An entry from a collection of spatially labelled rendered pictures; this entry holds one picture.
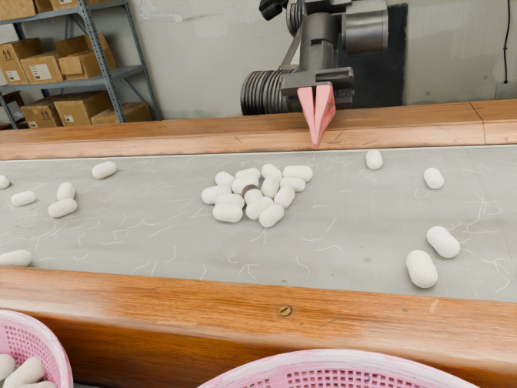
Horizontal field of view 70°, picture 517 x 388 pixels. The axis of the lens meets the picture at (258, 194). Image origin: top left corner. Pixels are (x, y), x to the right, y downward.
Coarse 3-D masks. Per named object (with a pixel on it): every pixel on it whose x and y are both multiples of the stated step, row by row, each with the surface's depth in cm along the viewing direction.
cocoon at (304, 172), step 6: (288, 168) 47; (294, 168) 47; (300, 168) 47; (306, 168) 47; (282, 174) 48; (288, 174) 47; (294, 174) 47; (300, 174) 46; (306, 174) 46; (306, 180) 47
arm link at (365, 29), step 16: (320, 0) 54; (336, 0) 54; (368, 0) 54; (384, 0) 53; (352, 16) 53; (368, 16) 53; (384, 16) 52; (352, 32) 53; (368, 32) 52; (384, 32) 52; (352, 48) 54; (368, 48) 54; (384, 48) 54
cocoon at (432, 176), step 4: (432, 168) 43; (428, 172) 42; (432, 172) 42; (436, 172) 42; (424, 176) 43; (428, 176) 42; (432, 176) 41; (436, 176) 41; (440, 176) 41; (428, 180) 42; (432, 180) 41; (436, 180) 41; (440, 180) 41; (428, 184) 42; (432, 184) 41; (436, 184) 41; (440, 184) 41; (432, 188) 42; (436, 188) 41
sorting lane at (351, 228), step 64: (0, 192) 59; (128, 192) 52; (192, 192) 50; (320, 192) 45; (384, 192) 43; (448, 192) 41; (512, 192) 39; (64, 256) 41; (128, 256) 39; (192, 256) 38; (256, 256) 36; (320, 256) 35; (384, 256) 34; (512, 256) 31
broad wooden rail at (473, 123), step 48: (0, 144) 74; (48, 144) 70; (96, 144) 67; (144, 144) 64; (192, 144) 62; (240, 144) 59; (288, 144) 57; (336, 144) 55; (384, 144) 53; (432, 144) 51; (480, 144) 49
